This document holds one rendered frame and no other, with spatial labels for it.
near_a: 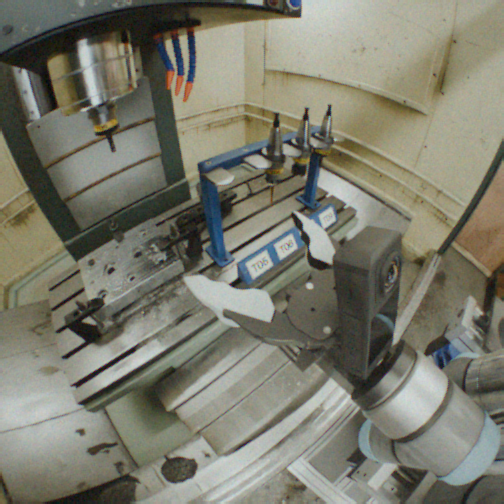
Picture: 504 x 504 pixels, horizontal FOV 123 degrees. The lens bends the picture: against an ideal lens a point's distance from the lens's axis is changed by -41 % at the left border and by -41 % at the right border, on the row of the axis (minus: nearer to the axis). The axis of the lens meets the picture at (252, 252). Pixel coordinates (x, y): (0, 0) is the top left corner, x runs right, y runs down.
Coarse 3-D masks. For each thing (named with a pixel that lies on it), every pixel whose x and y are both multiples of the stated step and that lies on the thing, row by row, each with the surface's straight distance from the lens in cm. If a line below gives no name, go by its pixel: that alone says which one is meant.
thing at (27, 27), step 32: (0, 0) 34; (32, 0) 33; (64, 0) 32; (96, 0) 32; (128, 0) 33; (160, 0) 34; (192, 0) 36; (224, 0) 38; (0, 32) 33; (32, 32) 32; (64, 32) 33; (96, 32) 41; (32, 64) 49
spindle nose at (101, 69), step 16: (112, 32) 45; (128, 32) 49; (64, 48) 45; (80, 48) 44; (96, 48) 44; (112, 48) 45; (128, 48) 48; (48, 64) 49; (64, 64) 45; (80, 64) 44; (96, 64) 44; (112, 64) 44; (128, 64) 47; (64, 80) 45; (80, 80) 44; (96, 80) 43; (112, 80) 44; (128, 80) 46; (64, 96) 46; (80, 96) 44; (96, 96) 44; (112, 96) 44; (64, 112) 48
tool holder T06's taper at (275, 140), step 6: (270, 132) 57; (276, 132) 57; (270, 138) 58; (276, 138) 57; (282, 138) 58; (270, 144) 58; (276, 144) 57; (282, 144) 59; (270, 150) 58; (276, 150) 58; (282, 150) 59
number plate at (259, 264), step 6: (264, 252) 68; (258, 258) 68; (264, 258) 69; (246, 264) 66; (252, 264) 67; (258, 264) 68; (264, 264) 69; (270, 264) 70; (252, 270) 67; (258, 270) 68; (264, 270) 69; (252, 276) 67
